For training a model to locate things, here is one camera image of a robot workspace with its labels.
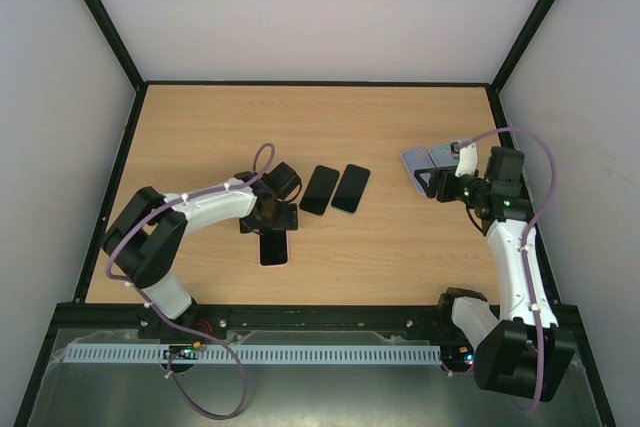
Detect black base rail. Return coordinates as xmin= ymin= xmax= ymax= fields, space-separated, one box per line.
xmin=176 ymin=304 xmax=466 ymax=343

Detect lilac phone case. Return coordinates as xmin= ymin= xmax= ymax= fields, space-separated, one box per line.
xmin=401 ymin=147 xmax=435 ymax=195

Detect grey slotted cable duct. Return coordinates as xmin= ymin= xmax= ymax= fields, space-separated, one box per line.
xmin=63 ymin=344 xmax=441 ymax=366

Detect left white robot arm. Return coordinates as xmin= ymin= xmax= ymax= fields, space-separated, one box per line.
xmin=102 ymin=162 xmax=302 ymax=320

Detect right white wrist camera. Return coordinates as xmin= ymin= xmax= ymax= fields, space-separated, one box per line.
xmin=450 ymin=140 xmax=478 ymax=177

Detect teal phone black screen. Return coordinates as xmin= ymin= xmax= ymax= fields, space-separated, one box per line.
xmin=331 ymin=164 xmax=371 ymax=214

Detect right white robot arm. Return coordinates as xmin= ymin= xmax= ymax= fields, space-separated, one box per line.
xmin=408 ymin=144 xmax=576 ymax=406

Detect light blue phone case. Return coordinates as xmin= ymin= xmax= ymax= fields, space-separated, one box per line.
xmin=428 ymin=143 xmax=459 ymax=168

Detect black aluminium frame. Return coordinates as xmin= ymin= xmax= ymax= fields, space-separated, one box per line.
xmin=14 ymin=0 xmax=615 ymax=426

